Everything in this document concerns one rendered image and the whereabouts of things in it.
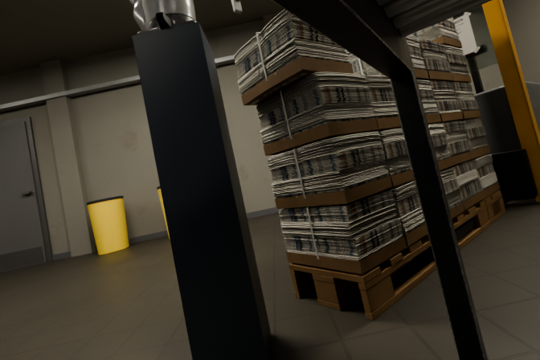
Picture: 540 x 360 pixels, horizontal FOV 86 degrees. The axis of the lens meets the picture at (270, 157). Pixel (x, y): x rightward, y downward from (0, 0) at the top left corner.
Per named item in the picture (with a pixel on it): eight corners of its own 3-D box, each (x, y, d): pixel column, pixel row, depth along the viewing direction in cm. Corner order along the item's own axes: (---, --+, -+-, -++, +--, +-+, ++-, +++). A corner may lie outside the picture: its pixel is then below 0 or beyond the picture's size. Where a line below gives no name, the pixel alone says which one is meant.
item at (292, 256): (287, 263, 123) (262, 145, 126) (418, 202, 194) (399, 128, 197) (363, 276, 93) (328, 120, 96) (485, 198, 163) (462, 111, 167)
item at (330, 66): (272, 86, 108) (270, 75, 108) (324, 87, 126) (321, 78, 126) (302, 68, 96) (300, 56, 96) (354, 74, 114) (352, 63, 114)
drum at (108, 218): (137, 243, 413) (129, 194, 418) (121, 251, 368) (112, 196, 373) (107, 249, 413) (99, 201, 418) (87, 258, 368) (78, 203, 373)
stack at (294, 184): (293, 297, 122) (252, 106, 128) (423, 223, 193) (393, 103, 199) (374, 322, 91) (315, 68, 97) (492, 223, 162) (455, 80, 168)
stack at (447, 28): (423, 224, 192) (377, 38, 201) (442, 213, 211) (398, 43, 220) (492, 224, 162) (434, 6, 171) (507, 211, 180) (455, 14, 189)
